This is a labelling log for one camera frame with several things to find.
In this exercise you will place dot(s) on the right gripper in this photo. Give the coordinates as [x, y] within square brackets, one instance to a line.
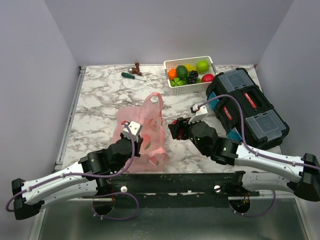
[175, 128]

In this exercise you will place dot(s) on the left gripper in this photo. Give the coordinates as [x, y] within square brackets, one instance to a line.
[137, 145]

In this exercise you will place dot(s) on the pink plastic bag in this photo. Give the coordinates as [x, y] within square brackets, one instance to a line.
[153, 156]

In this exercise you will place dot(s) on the green fruit with black trim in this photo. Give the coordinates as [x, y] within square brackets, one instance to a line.
[177, 82]

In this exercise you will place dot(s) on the dark purple fake grapes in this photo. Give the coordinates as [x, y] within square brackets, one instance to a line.
[192, 77]

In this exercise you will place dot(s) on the orange fake orange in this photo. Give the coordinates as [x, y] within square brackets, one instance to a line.
[172, 74]

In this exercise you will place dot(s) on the dark green fake fruit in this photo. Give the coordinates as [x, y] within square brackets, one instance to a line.
[181, 72]

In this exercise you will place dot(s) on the red fake apple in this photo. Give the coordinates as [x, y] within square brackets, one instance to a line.
[207, 78]

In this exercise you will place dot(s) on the yellow fake lemon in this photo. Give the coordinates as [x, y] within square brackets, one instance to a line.
[190, 67]

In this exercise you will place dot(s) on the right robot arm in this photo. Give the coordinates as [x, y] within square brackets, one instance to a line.
[297, 174]

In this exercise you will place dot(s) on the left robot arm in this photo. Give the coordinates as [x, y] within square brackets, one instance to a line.
[84, 178]

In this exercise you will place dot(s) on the green fake apple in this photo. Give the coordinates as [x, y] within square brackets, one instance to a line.
[202, 66]

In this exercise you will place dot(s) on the brown metal faucet valve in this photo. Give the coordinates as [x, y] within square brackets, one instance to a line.
[135, 70]

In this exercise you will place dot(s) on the black plastic toolbox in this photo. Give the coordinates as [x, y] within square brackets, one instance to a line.
[244, 111]

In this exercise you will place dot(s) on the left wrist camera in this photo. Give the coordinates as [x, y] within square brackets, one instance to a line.
[132, 130]

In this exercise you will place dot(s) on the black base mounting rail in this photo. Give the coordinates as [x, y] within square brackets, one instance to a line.
[176, 190]

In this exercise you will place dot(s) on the green handled screwdriver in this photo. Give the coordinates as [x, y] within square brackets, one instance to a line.
[130, 76]

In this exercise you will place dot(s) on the aluminium frame rail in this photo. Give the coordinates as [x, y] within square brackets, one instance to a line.
[67, 130]

